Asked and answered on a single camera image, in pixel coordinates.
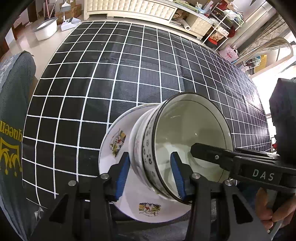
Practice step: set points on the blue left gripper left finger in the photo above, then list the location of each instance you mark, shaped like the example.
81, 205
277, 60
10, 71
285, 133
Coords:
123, 170

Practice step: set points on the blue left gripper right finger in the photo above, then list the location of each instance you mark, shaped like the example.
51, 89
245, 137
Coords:
182, 173

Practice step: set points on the white plate cartoon prints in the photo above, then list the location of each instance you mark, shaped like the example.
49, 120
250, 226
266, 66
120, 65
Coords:
132, 196

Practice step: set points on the green bowl patterned outside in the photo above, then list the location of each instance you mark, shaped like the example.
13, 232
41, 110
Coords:
174, 126

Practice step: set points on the white bowl floral outside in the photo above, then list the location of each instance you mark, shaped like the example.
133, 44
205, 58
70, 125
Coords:
135, 141

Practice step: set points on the person's right hand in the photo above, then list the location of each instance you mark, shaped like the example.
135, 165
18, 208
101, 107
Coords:
267, 217

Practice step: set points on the black white grid tablecloth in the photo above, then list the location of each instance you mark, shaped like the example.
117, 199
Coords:
103, 69

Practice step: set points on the pink gift bag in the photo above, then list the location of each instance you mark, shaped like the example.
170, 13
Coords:
229, 53

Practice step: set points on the patterned beige curtain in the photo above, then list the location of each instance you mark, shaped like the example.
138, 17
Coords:
274, 27

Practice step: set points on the grey chair cover gold crown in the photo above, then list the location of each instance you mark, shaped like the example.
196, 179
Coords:
17, 74

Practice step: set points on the white paper roll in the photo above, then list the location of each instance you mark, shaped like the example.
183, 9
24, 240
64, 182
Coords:
185, 25

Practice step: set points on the white dustpan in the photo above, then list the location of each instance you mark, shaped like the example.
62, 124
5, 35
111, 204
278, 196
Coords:
70, 23

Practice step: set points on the silver standing air conditioner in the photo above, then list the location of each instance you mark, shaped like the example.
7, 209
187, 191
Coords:
255, 15

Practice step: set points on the white plastic tub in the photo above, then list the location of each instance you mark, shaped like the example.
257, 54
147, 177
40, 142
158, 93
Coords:
47, 29

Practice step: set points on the cream tufted TV cabinet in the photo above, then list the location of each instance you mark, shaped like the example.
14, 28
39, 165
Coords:
168, 13

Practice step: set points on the cardboard box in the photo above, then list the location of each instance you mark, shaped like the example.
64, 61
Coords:
72, 13

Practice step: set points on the white wire shelf rack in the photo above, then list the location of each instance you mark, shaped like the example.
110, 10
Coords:
227, 19

